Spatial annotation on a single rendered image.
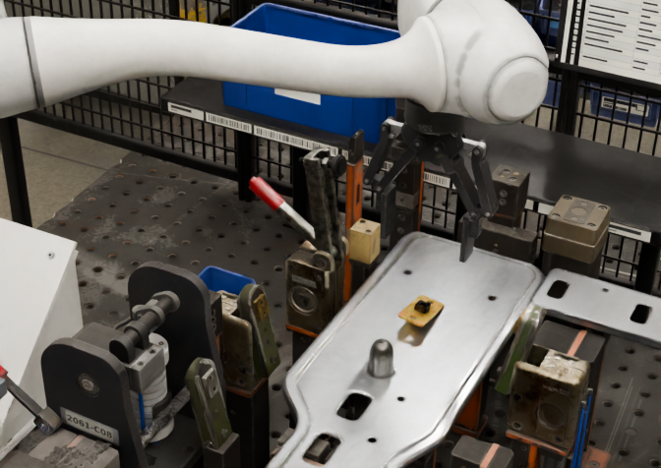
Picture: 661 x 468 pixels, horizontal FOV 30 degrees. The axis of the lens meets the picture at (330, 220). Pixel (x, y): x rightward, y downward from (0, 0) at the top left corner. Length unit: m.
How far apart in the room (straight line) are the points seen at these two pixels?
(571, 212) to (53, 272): 0.79
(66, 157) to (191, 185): 1.58
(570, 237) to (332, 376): 0.44
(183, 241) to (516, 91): 1.24
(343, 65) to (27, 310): 0.84
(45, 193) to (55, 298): 2.00
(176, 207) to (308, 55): 1.23
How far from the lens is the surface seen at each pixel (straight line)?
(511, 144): 2.06
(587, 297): 1.78
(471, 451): 1.52
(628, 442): 2.01
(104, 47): 1.36
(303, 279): 1.72
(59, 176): 4.01
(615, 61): 2.04
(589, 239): 1.82
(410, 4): 1.42
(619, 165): 2.04
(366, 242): 1.76
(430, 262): 1.81
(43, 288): 1.95
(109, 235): 2.43
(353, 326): 1.68
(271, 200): 1.71
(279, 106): 2.10
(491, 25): 1.29
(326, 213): 1.66
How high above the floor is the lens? 2.04
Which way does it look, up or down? 33 degrees down
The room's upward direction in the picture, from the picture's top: 1 degrees clockwise
